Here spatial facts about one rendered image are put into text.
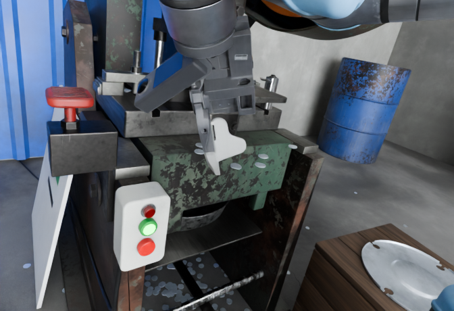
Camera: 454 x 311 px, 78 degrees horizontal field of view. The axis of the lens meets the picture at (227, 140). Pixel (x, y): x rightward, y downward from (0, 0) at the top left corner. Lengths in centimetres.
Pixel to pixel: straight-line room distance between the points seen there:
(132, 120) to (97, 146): 14
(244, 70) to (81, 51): 68
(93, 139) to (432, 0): 44
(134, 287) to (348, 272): 55
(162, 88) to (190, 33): 9
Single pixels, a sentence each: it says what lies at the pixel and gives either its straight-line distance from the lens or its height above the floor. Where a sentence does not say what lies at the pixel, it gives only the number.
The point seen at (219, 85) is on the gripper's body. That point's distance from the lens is 35.
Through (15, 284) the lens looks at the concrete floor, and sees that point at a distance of 125.
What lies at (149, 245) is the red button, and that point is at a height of 55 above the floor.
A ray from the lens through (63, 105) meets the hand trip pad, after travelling 45.
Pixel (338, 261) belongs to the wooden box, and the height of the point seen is 35.
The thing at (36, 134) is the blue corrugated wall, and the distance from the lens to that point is 195.
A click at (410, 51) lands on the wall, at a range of 403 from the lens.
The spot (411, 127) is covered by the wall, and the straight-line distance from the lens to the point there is 395.
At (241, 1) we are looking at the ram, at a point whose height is 96.
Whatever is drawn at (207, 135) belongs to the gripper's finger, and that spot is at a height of 76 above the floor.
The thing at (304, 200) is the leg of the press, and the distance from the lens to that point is 83.
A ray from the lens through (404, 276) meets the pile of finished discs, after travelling 97.
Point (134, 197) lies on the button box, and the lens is 46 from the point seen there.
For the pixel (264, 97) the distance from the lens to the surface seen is 56.
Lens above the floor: 88
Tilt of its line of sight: 20 degrees down
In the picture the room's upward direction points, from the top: 11 degrees clockwise
